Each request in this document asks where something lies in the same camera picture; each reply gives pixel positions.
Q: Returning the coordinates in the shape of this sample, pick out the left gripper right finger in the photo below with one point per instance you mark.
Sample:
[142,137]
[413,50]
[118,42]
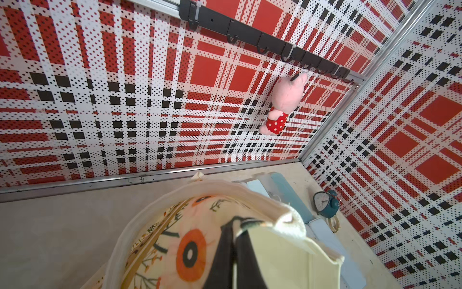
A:
[248,273]

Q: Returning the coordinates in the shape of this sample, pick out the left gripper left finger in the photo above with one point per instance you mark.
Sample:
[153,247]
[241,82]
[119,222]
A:
[221,272]

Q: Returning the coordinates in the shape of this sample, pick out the cream floral canvas bag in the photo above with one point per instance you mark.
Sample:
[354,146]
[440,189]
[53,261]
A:
[171,243]

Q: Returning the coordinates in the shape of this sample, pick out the teal pencil case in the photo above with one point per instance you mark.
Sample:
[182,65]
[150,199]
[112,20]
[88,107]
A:
[291,198]

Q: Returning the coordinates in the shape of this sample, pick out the light blue slim pencil case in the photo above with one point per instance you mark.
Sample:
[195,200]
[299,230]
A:
[256,186]

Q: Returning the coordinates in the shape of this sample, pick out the grey pencil case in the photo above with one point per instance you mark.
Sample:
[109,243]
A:
[271,187]

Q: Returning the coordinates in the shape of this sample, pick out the teal alarm clock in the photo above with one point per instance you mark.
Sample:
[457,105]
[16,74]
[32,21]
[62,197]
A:
[327,203]

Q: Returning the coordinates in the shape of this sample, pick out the pink plush pig toy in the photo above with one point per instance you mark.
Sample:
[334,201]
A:
[286,96]

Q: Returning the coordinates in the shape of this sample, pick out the black wall hook rail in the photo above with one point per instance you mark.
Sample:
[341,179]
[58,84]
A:
[200,16]

